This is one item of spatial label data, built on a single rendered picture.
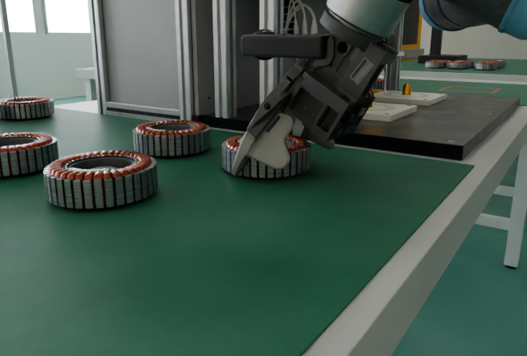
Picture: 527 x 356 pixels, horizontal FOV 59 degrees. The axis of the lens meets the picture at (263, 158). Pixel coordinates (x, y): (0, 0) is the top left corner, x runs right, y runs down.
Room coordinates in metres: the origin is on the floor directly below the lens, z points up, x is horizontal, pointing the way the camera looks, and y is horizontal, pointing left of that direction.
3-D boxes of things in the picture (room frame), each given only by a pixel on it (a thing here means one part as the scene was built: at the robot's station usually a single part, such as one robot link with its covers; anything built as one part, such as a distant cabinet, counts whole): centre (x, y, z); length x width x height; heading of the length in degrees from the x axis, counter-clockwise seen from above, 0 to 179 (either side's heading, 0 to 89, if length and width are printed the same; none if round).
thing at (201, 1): (1.15, -0.06, 0.92); 0.66 x 0.01 x 0.30; 146
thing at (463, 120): (1.02, -0.26, 0.76); 0.64 x 0.47 x 0.02; 146
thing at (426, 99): (1.11, -0.34, 0.78); 0.15 x 0.15 x 0.01; 56
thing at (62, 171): (0.47, 0.17, 0.77); 0.11 x 0.11 x 0.04
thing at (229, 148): (0.58, 0.00, 0.77); 0.11 x 0.11 x 0.04
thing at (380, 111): (0.91, -0.20, 0.78); 0.15 x 0.15 x 0.01; 56
